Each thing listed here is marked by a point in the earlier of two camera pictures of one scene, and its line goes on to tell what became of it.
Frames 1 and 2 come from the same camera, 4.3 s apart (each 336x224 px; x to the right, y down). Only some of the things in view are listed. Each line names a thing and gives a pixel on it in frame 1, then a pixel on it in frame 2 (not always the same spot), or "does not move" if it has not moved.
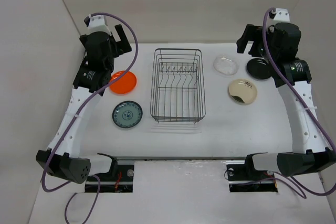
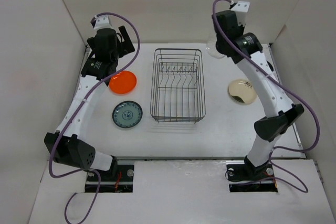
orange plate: [125, 84] does not move
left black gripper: [122, 46] does not move
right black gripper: [252, 32] -> [242, 28]
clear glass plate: [225, 66] -> [211, 48]
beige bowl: [242, 92] does not move
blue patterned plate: [127, 114] does not move
